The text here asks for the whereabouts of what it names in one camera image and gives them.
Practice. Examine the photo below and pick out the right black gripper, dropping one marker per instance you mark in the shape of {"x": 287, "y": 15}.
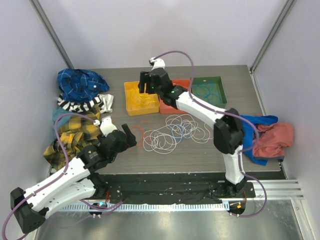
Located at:
{"x": 144, "y": 78}

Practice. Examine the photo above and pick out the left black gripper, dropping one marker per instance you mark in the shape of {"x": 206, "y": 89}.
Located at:
{"x": 130, "y": 141}

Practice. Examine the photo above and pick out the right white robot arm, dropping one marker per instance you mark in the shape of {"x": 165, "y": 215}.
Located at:
{"x": 228, "y": 130}

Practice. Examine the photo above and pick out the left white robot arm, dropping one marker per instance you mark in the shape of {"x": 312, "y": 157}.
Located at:
{"x": 78, "y": 180}

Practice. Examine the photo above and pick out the yellow plastic bin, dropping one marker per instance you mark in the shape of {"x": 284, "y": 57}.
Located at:
{"x": 139, "y": 103}

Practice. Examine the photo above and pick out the black white striped cloth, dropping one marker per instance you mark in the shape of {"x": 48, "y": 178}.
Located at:
{"x": 103, "y": 101}

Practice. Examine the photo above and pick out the yellow plaid shirt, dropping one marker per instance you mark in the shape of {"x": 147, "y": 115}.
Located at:
{"x": 76, "y": 134}

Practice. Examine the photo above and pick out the green plastic bin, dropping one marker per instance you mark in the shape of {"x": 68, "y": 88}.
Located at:
{"x": 211, "y": 90}

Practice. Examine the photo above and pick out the teal cloth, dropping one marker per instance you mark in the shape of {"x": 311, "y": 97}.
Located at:
{"x": 56, "y": 114}

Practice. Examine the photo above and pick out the blue plaid shirt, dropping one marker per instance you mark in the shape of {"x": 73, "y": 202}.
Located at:
{"x": 80, "y": 85}

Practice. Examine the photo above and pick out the blue cloth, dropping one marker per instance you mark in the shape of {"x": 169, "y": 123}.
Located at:
{"x": 248, "y": 140}

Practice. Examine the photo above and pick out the salmon pink cloth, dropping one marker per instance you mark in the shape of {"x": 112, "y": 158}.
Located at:
{"x": 273, "y": 140}

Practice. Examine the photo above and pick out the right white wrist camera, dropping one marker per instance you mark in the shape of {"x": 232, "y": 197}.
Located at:
{"x": 156, "y": 63}

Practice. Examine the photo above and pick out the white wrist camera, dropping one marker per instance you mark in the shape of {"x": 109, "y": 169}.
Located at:
{"x": 106, "y": 125}
{"x": 156, "y": 63}

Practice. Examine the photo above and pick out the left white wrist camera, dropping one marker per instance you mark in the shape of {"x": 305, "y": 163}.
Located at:
{"x": 106, "y": 125}

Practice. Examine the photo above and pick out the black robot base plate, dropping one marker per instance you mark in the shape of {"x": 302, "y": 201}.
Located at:
{"x": 171, "y": 189}

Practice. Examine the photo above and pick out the white slotted cable duct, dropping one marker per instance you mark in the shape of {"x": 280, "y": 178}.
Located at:
{"x": 224, "y": 206}

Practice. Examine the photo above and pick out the left aluminium frame post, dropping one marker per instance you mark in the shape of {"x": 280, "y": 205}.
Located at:
{"x": 51, "y": 32}

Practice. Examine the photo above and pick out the aluminium frame post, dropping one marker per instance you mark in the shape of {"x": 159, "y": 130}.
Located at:
{"x": 51, "y": 32}
{"x": 280, "y": 19}

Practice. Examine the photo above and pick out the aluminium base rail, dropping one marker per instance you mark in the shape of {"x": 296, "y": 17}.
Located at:
{"x": 285, "y": 189}

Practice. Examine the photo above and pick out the right aluminium frame post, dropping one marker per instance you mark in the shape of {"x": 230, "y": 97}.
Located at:
{"x": 280, "y": 19}

